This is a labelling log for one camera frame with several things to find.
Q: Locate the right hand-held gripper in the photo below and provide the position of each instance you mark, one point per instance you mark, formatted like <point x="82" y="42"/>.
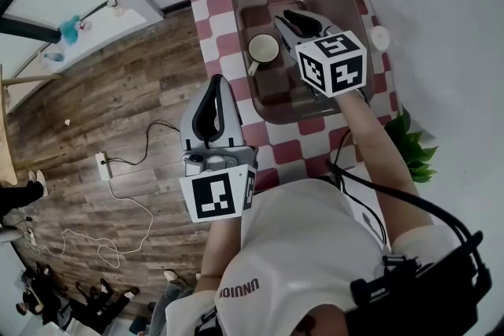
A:
<point x="334" y="63"/>

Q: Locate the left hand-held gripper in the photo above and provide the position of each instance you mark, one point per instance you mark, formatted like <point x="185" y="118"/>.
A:
<point x="214" y="194"/>

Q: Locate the person's right forearm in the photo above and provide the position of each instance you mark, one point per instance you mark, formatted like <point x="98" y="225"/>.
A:
<point x="382" y="153"/>

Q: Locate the person's left forearm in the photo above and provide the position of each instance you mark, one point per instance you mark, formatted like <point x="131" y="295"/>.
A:
<point x="220" y="248"/>

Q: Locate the small vial with red liquid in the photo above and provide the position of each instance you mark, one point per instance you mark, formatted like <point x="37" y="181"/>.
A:
<point x="84" y="25"/>

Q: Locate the white paper roll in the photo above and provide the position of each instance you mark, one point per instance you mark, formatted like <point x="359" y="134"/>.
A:
<point x="380" y="37"/>

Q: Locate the red white checkered tablecloth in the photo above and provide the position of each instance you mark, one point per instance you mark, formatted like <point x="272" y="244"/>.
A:
<point x="287" y="153"/>

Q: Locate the person's black trousers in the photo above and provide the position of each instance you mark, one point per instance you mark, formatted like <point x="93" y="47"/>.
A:
<point x="325" y="180"/>

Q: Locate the person's white t-shirt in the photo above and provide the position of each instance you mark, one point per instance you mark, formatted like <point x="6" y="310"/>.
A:
<point x="299" y="240"/>

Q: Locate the green leafy potted plant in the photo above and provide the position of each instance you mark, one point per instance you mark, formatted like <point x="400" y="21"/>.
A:
<point x="417" y="157"/>

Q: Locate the clear plastic bottle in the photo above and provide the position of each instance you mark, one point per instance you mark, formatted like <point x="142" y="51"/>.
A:
<point x="54" y="57"/>

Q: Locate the blue duster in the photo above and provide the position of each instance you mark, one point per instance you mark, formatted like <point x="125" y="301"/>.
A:
<point x="70" y="29"/>

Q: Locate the wooden table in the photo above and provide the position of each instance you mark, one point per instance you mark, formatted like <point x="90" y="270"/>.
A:
<point x="4" y="137"/>

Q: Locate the small white power strip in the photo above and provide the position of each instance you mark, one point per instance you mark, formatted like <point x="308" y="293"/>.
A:
<point x="30" y="238"/>

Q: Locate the person's bare neck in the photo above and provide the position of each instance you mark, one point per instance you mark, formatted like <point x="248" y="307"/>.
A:
<point x="321" y="322"/>

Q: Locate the black chest pack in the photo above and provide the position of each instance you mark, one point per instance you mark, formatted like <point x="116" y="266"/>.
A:
<point x="425" y="299"/>

